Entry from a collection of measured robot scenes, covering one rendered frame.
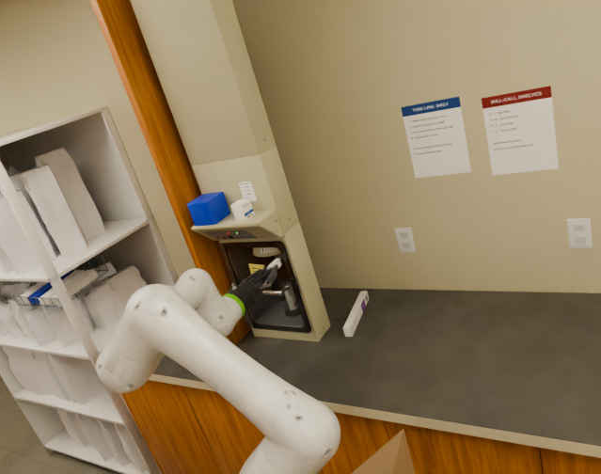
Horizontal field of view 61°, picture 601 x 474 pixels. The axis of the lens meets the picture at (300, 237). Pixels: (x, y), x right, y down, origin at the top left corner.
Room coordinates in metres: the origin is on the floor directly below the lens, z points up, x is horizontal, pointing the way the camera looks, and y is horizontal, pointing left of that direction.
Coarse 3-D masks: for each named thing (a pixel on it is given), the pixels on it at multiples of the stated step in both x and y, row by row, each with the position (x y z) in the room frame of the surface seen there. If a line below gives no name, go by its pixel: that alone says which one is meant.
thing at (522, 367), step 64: (384, 320) 1.71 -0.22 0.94; (448, 320) 1.59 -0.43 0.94; (512, 320) 1.48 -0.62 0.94; (576, 320) 1.38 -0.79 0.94; (192, 384) 1.71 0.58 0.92; (320, 384) 1.45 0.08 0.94; (384, 384) 1.35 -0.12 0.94; (448, 384) 1.26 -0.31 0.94; (512, 384) 1.18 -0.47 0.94; (576, 384) 1.11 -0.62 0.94; (576, 448) 0.93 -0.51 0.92
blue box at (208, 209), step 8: (216, 192) 1.83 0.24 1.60; (192, 200) 1.81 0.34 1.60; (200, 200) 1.77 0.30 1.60; (208, 200) 1.74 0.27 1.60; (216, 200) 1.77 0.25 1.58; (224, 200) 1.80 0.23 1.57; (192, 208) 1.78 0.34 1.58; (200, 208) 1.75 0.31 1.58; (208, 208) 1.73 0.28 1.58; (216, 208) 1.76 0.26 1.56; (224, 208) 1.79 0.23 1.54; (192, 216) 1.79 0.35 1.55; (200, 216) 1.76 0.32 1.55; (208, 216) 1.74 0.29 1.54; (216, 216) 1.75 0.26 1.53; (224, 216) 1.78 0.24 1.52; (200, 224) 1.77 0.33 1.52; (208, 224) 1.75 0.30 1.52
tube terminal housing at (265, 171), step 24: (216, 168) 1.82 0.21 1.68; (240, 168) 1.76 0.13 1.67; (264, 168) 1.71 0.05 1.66; (240, 192) 1.78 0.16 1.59; (264, 192) 1.72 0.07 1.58; (288, 192) 1.78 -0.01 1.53; (288, 216) 1.74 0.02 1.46; (240, 240) 1.83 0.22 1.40; (264, 240) 1.76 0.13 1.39; (288, 240) 1.71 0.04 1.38; (312, 288) 1.76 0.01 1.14; (312, 312) 1.72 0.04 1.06; (264, 336) 1.86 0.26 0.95; (288, 336) 1.78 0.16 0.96; (312, 336) 1.71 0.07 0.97
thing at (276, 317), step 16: (240, 256) 1.82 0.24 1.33; (256, 256) 1.78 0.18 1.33; (272, 256) 1.73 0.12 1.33; (240, 272) 1.84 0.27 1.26; (288, 272) 1.70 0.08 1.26; (272, 288) 1.76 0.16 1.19; (256, 304) 1.83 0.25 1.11; (272, 304) 1.78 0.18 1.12; (288, 304) 1.73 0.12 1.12; (256, 320) 1.85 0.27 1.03; (272, 320) 1.80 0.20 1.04; (288, 320) 1.75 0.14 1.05; (304, 320) 1.70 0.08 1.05
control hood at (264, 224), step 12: (228, 216) 1.79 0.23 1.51; (252, 216) 1.70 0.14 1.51; (264, 216) 1.66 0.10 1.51; (276, 216) 1.69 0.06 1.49; (192, 228) 1.79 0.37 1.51; (204, 228) 1.75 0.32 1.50; (216, 228) 1.72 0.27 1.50; (228, 228) 1.69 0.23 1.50; (240, 228) 1.67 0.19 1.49; (252, 228) 1.64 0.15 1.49; (264, 228) 1.63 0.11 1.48; (276, 228) 1.67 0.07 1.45; (216, 240) 1.86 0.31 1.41
